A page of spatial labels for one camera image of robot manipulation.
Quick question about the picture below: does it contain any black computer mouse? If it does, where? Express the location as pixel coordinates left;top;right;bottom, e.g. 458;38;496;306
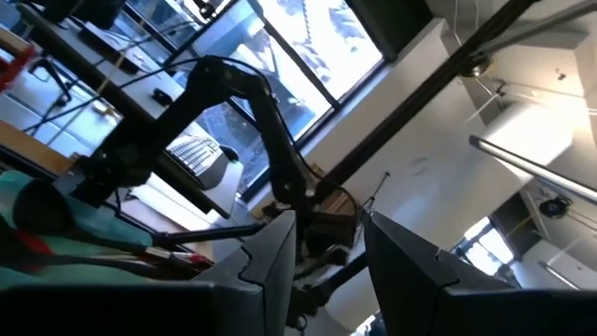
218;143;240;162
151;87;174;106

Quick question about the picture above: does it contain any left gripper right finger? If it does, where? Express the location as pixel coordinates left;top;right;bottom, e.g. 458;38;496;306
364;212;597;336

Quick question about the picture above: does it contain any large office window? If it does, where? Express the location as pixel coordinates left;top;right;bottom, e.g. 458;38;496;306
125;0;384;200

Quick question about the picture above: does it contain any brown cardboard box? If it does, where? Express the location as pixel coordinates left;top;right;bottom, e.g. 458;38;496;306
260;162;358;223

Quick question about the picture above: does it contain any silver metal tube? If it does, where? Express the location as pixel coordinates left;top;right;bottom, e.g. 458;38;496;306
468;133;597;206

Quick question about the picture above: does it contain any red-handled steel utensil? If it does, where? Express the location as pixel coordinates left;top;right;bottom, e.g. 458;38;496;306
139;245;214;272

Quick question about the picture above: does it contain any grey office desk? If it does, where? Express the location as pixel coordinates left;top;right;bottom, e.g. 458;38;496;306
18;0;246;220

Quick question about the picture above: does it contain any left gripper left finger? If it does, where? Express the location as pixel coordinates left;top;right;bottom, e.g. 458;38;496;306
0;209;299;336

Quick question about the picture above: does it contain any black diagonal frame post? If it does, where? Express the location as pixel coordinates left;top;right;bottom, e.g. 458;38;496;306
321;0;540;188

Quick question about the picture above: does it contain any dark grey laptop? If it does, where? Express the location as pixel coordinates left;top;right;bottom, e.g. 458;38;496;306
165;133;233;190

